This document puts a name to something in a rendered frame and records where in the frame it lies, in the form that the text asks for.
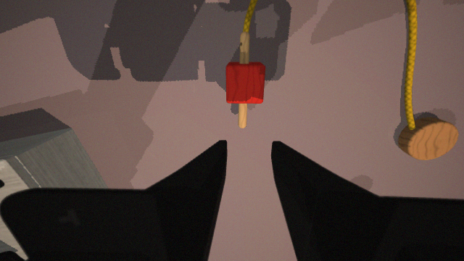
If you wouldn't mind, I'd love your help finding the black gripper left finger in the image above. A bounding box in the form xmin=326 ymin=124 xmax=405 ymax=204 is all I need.
xmin=0 ymin=140 xmax=227 ymax=261

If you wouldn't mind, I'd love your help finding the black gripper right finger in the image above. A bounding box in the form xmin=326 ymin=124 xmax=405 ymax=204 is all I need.
xmin=271 ymin=141 xmax=464 ymax=261

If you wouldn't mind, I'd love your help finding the round wooden disc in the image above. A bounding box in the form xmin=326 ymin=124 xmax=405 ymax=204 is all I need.
xmin=398 ymin=117 xmax=458 ymax=160

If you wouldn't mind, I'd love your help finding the light wooden stick with yellow string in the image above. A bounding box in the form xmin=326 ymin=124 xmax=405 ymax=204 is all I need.
xmin=238 ymin=0 xmax=418 ymax=130

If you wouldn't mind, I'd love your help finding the red wooden block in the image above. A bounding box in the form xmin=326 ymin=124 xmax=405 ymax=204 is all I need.
xmin=226 ymin=62 xmax=265 ymax=104

